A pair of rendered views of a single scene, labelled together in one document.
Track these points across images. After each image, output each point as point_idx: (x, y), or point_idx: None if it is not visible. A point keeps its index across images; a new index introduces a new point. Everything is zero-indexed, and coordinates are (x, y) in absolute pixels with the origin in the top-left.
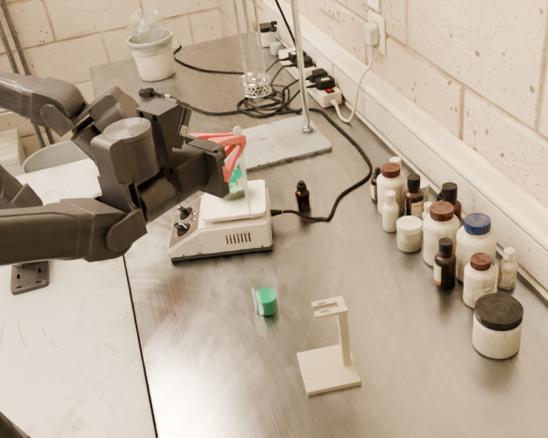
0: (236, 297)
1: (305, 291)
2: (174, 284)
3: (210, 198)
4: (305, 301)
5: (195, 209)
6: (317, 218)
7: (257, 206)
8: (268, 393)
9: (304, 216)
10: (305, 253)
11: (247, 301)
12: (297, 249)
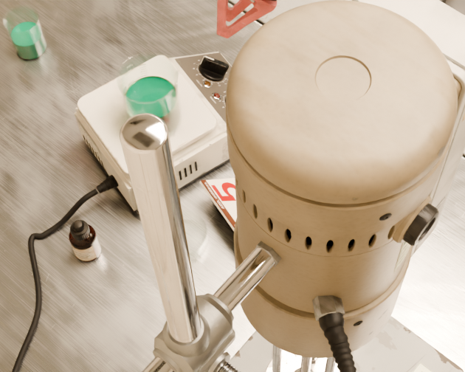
0: (82, 47)
1: None
2: (181, 34)
3: (185, 97)
4: None
5: (221, 105)
6: (49, 228)
7: (95, 107)
8: None
9: (66, 213)
10: (31, 154)
11: (63, 46)
12: (46, 156)
